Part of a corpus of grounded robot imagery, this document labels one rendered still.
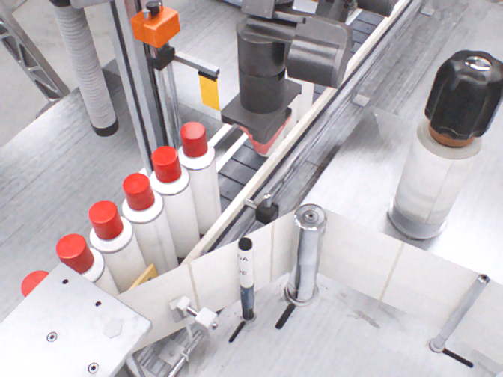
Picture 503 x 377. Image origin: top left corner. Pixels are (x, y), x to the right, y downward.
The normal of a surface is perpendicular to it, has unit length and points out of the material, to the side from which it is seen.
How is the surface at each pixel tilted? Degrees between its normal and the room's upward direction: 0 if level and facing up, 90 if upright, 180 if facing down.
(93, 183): 0
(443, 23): 0
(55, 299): 0
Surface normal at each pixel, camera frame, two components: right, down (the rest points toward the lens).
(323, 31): -0.35, 0.37
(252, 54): -0.43, 0.70
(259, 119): -0.02, -0.63
